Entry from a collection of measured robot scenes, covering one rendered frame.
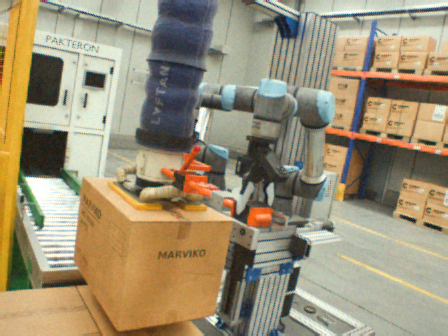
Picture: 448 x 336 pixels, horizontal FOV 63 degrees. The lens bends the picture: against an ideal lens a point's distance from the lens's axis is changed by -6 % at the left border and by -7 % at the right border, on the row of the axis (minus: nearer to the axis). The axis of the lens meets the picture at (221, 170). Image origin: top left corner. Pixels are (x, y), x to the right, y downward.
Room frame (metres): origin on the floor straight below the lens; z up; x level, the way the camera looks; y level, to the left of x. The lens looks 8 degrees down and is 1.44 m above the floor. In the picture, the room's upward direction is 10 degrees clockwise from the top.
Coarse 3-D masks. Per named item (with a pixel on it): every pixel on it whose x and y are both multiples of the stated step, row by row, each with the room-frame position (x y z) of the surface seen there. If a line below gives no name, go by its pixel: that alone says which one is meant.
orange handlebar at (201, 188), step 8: (192, 168) 1.64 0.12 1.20; (200, 168) 1.66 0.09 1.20; (208, 168) 1.68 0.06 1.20; (168, 176) 1.38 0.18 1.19; (192, 184) 1.24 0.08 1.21; (200, 184) 1.21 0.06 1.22; (208, 184) 1.24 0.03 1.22; (200, 192) 1.19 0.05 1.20; (208, 192) 1.16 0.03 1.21; (224, 200) 1.09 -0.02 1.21; (256, 216) 0.97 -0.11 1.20; (264, 216) 0.97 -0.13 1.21
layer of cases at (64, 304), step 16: (48, 288) 1.58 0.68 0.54; (64, 288) 1.61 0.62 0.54; (80, 288) 1.64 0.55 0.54; (0, 304) 1.37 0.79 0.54; (16, 304) 1.40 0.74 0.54; (32, 304) 1.42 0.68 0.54; (48, 304) 1.45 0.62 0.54; (64, 304) 1.48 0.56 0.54; (80, 304) 1.50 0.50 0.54; (96, 304) 1.53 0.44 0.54; (0, 320) 1.27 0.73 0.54; (16, 320) 1.29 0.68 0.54; (32, 320) 1.31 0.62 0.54; (48, 320) 1.34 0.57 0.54; (64, 320) 1.36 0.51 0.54; (80, 320) 1.38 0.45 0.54; (96, 320) 1.41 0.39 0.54
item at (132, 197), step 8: (112, 184) 1.53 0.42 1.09; (120, 184) 1.53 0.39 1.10; (120, 192) 1.43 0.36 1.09; (128, 192) 1.42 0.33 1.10; (136, 192) 1.45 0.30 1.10; (128, 200) 1.36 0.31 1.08; (136, 200) 1.34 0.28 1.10; (152, 200) 1.37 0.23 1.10; (136, 208) 1.29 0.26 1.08; (144, 208) 1.31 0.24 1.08; (152, 208) 1.33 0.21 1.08; (160, 208) 1.34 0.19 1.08
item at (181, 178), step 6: (174, 174) 1.30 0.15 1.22; (180, 174) 1.27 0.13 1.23; (186, 174) 1.33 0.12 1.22; (192, 174) 1.35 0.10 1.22; (198, 174) 1.35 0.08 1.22; (174, 180) 1.31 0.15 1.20; (180, 180) 1.28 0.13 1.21; (186, 180) 1.25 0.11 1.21; (192, 180) 1.26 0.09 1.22; (198, 180) 1.28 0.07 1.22; (204, 180) 1.29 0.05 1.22; (174, 186) 1.29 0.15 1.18; (180, 186) 1.26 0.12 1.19; (186, 186) 1.25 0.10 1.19; (186, 192) 1.26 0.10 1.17; (192, 192) 1.27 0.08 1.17
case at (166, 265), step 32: (96, 192) 1.46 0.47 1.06; (96, 224) 1.43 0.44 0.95; (128, 224) 1.18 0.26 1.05; (160, 224) 1.22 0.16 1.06; (192, 224) 1.29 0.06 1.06; (224, 224) 1.37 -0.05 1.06; (96, 256) 1.39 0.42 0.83; (128, 256) 1.16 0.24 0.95; (160, 256) 1.23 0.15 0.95; (192, 256) 1.31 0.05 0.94; (224, 256) 1.39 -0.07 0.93; (96, 288) 1.36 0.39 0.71; (128, 288) 1.17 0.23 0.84; (160, 288) 1.24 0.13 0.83; (192, 288) 1.32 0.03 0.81; (128, 320) 1.18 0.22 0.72; (160, 320) 1.25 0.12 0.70
